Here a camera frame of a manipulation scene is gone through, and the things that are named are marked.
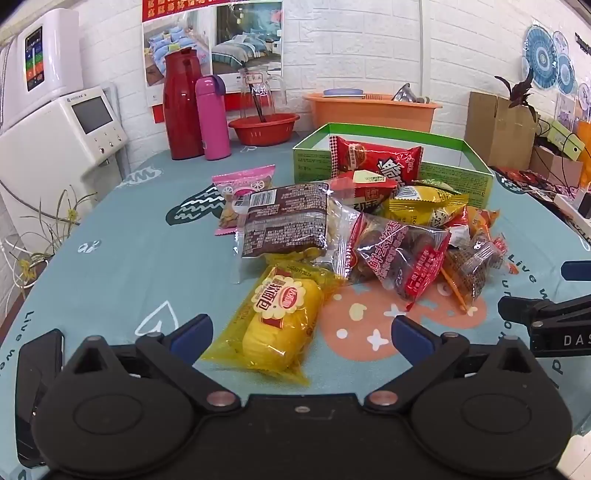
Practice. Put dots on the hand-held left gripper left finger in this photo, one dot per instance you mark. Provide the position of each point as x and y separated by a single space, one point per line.
191 331

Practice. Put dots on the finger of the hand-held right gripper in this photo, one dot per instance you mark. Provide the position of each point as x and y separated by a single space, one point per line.
577 271
521 308

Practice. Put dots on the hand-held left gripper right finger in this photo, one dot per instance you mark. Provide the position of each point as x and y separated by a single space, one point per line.
413 340

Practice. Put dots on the red clear date packet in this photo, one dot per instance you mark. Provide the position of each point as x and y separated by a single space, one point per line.
397 258

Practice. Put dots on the yellow cake packet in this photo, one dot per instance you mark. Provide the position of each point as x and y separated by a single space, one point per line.
277 323

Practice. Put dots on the orange snack packet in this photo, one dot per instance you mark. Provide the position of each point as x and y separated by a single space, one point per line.
480 219

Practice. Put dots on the yellow snack packet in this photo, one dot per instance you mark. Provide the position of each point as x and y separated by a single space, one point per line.
425 205

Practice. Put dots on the red yellow-label snack packet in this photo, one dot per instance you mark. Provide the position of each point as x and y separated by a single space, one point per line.
364 196

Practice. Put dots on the pink snack packet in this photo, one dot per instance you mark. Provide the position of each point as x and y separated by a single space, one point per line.
240 184

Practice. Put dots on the large red snack packet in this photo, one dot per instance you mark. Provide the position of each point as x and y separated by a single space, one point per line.
369 154

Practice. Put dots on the green cardboard box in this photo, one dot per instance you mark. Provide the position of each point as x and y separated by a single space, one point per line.
314 161

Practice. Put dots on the small brown snack packet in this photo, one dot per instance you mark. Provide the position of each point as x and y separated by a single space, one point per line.
475 265

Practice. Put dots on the white power strip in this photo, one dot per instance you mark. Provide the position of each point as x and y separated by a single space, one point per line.
570 205

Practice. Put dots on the printed teal tablecloth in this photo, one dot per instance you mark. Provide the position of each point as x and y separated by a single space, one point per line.
138 258

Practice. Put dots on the low brown cardboard box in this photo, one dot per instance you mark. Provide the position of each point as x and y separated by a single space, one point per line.
554 168

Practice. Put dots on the red black printed packet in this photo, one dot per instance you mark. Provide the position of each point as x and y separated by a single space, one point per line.
521 180

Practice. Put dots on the light green box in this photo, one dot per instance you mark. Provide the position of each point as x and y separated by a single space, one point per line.
565 138

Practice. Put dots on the brown-label clear snack packet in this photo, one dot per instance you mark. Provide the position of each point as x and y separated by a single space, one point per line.
286 217

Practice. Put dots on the tall cardboard box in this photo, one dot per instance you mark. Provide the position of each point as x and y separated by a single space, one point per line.
494 134

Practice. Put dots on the thin-leaf potted plant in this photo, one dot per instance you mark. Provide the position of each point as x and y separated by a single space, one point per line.
26 266

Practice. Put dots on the dark red leaf plant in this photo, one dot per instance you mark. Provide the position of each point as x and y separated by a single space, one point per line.
521 92

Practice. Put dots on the small blue paper fan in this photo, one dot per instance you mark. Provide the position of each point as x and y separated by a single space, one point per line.
566 74

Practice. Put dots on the red plastic basin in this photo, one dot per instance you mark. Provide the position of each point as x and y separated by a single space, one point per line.
263 133

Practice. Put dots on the pink bottle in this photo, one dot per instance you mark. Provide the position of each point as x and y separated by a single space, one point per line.
212 120

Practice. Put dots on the large blue paper fan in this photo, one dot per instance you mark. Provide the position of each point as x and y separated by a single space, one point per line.
540 57

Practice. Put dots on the red thermos jug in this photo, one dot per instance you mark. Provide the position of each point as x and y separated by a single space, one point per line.
182 110

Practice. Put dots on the orange plastic basket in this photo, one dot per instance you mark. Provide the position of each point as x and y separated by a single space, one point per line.
369 113

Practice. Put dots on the dark stirring spoon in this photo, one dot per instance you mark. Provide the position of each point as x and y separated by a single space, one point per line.
260 108

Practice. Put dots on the white appliance with screen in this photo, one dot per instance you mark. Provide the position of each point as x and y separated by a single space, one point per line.
46 147

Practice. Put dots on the glass pitcher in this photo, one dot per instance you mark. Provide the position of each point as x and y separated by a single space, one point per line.
258 99

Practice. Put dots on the metal bowl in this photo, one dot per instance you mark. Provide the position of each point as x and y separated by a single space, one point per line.
405 93

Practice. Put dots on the blue plate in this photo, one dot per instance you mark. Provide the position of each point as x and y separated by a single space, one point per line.
344 92

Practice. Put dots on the wall poster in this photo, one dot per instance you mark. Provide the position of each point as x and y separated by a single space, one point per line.
240 41

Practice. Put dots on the white wall water purifier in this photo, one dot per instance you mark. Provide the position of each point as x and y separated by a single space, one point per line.
55 46

